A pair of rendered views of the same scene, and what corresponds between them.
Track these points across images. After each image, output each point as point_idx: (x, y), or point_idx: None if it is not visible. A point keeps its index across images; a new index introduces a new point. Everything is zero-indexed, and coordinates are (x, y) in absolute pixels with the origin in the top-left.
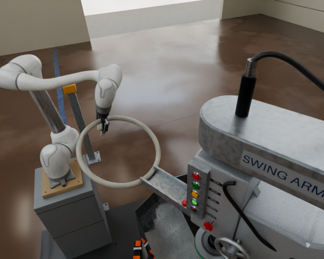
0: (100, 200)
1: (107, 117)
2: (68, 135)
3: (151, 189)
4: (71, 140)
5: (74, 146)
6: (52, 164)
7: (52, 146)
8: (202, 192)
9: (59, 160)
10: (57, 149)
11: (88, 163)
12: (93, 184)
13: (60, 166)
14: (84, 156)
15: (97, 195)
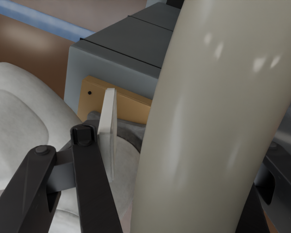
0: (162, 17)
1: (205, 219)
2: (14, 147)
3: None
4: (33, 131)
5: (57, 114)
6: (121, 218)
7: (58, 224)
8: None
9: (118, 203)
10: (78, 215)
11: (99, 43)
12: (164, 52)
13: (130, 187)
14: (77, 52)
15: (170, 33)
